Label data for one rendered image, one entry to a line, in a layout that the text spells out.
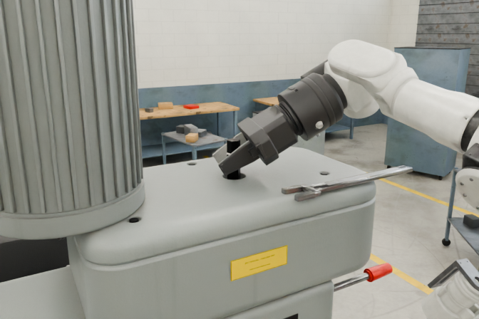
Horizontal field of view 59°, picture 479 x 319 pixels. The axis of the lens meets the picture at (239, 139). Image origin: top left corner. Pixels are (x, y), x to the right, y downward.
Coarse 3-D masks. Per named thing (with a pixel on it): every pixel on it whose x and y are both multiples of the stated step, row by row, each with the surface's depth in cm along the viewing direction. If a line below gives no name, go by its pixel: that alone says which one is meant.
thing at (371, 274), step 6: (384, 264) 75; (390, 264) 75; (366, 270) 74; (372, 270) 73; (378, 270) 74; (384, 270) 74; (390, 270) 75; (354, 276) 72; (360, 276) 72; (366, 276) 73; (372, 276) 73; (378, 276) 73; (342, 282) 71; (348, 282) 71; (354, 282) 71; (360, 282) 72; (336, 288) 70; (342, 288) 70
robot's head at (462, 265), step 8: (456, 264) 78; (464, 264) 78; (448, 272) 79; (456, 272) 81; (464, 272) 77; (472, 272) 77; (440, 280) 81; (464, 280) 76; (472, 280) 76; (464, 288) 75; (472, 288) 75; (472, 296) 75
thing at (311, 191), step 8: (392, 168) 69; (400, 168) 69; (408, 168) 69; (352, 176) 65; (360, 176) 65; (368, 176) 65; (376, 176) 65; (384, 176) 66; (304, 184) 61; (320, 184) 61; (328, 184) 61; (336, 184) 62; (344, 184) 62; (352, 184) 63; (288, 192) 60; (304, 192) 58; (312, 192) 58; (320, 192) 59; (296, 200) 57
